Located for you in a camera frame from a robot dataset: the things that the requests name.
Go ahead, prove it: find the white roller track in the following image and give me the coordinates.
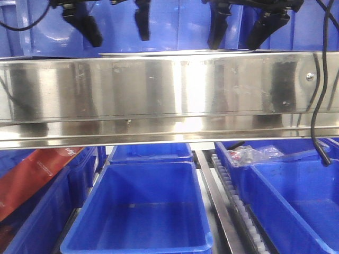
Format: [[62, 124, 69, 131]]
[[211, 154, 270, 253]]

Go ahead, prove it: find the blue bin centre front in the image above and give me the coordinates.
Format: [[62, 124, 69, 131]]
[[60, 162, 213, 253]]

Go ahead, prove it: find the blue bin right rear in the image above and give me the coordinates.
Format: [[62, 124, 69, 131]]
[[215, 139, 319, 174]]

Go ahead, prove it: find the blue bin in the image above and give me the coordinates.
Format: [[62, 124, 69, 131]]
[[248, 159, 338, 253], [107, 143, 193, 164], [215, 139, 319, 174], [60, 162, 213, 253]]

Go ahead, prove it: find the red cardboard box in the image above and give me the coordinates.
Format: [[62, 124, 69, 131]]
[[1, 147, 84, 221]]

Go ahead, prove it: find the blue bin centre rear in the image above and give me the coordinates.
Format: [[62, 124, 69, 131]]
[[107, 143, 193, 164]]

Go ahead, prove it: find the stainless steel shelf front rail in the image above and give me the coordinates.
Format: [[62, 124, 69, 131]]
[[1, 51, 338, 149]]

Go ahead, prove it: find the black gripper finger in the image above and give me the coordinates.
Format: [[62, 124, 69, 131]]
[[207, 5, 231, 49], [62, 5, 103, 48], [246, 10, 290, 50], [135, 0, 151, 41]]

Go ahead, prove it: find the black hanging cable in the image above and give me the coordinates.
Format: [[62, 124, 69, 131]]
[[311, 0, 335, 167]]

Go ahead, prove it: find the blue bin right front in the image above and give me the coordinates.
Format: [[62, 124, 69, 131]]
[[248, 159, 338, 253]]

